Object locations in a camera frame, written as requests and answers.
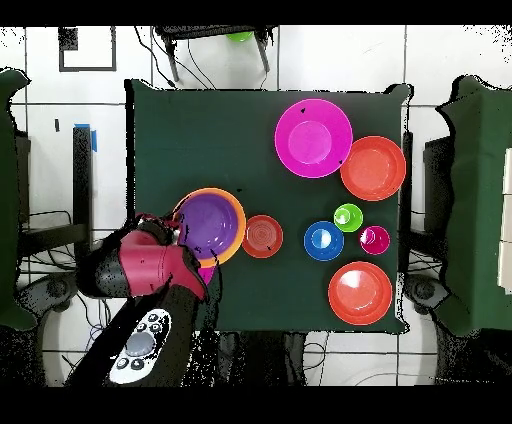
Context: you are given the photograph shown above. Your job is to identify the black table frame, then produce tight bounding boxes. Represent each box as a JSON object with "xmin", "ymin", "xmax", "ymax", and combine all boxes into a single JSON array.
[
  {"xmin": 17, "ymin": 126, "xmax": 94, "ymax": 273},
  {"xmin": 400, "ymin": 131, "xmax": 414, "ymax": 277}
]

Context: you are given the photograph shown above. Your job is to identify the white boxes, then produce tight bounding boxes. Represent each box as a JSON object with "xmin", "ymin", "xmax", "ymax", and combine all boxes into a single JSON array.
[{"xmin": 496, "ymin": 147, "xmax": 512, "ymax": 295}]

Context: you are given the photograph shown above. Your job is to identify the shallow red-orange bowl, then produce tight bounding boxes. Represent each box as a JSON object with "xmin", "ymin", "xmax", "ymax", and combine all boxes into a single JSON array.
[{"xmin": 340, "ymin": 135, "xmax": 408, "ymax": 202}]

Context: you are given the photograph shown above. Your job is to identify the dark green tablecloth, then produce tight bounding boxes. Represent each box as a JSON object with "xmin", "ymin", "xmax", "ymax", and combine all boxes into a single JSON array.
[{"xmin": 124, "ymin": 78, "xmax": 413, "ymax": 335}]

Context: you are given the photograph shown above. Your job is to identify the black office chair base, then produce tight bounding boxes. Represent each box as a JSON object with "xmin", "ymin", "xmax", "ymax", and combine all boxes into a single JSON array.
[
  {"xmin": 403, "ymin": 273, "xmax": 450, "ymax": 316},
  {"xmin": 17, "ymin": 273, "xmax": 79, "ymax": 317}
]

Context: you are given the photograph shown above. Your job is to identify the pink bowl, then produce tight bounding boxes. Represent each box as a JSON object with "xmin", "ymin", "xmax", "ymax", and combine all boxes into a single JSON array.
[
  {"xmin": 197, "ymin": 263, "xmax": 219, "ymax": 286},
  {"xmin": 274, "ymin": 98, "xmax": 354, "ymax": 179}
]

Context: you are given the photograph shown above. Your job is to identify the blue tape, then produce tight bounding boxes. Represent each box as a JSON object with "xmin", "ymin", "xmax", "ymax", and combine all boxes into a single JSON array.
[{"xmin": 73, "ymin": 123, "xmax": 98, "ymax": 153}]

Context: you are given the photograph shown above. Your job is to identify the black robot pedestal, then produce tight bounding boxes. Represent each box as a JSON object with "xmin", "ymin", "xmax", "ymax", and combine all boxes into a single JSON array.
[{"xmin": 219, "ymin": 331, "xmax": 307, "ymax": 387}]

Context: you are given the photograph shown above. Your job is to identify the green cloth side table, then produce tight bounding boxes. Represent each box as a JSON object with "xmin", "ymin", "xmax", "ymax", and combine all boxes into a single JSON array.
[
  {"xmin": 0, "ymin": 68, "xmax": 37, "ymax": 331},
  {"xmin": 434, "ymin": 75, "xmax": 512, "ymax": 337}
]

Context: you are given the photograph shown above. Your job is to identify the green cup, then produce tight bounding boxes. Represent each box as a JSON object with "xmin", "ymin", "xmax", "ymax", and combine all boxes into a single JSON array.
[{"xmin": 333, "ymin": 203, "xmax": 364, "ymax": 234}]

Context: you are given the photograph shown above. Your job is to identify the red cup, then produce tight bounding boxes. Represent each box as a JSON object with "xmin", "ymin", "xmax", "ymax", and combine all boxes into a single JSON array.
[{"xmin": 358, "ymin": 225, "xmax": 392, "ymax": 256}]

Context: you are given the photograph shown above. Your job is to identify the small red bowl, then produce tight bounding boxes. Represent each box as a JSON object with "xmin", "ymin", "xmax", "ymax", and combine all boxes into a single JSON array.
[{"xmin": 241, "ymin": 214, "xmax": 284, "ymax": 259}]

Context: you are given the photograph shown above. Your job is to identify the blue bowl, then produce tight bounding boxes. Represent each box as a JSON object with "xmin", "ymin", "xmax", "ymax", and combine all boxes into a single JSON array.
[{"xmin": 303, "ymin": 220, "xmax": 346, "ymax": 262}]

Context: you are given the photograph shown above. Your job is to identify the black cable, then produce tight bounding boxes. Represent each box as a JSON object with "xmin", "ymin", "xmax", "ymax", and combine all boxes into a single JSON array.
[{"xmin": 133, "ymin": 25, "xmax": 177, "ymax": 89}]

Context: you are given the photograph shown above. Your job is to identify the deep red-orange bowl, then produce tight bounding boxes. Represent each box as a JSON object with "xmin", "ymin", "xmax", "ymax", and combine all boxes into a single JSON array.
[{"xmin": 327, "ymin": 260, "xmax": 394, "ymax": 326}]

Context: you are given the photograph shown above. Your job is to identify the purple bowl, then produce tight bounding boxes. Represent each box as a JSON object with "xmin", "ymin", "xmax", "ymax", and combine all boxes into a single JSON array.
[{"xmin": 175, "ymin": 192, "xmax": 240, "ymax": 260}]

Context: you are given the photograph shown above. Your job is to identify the orange bowl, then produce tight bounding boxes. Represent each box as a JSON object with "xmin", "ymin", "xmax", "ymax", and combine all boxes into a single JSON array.
[{"xmin": 171, "ymin": 187, "xmax": 248, "ymax": 269}]

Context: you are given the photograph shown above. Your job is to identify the black stool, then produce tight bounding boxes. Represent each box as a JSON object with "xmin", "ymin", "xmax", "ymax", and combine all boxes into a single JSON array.
[{"xmin": 153, "ymin": 25, "xmax": 278, "ymax": 83}]

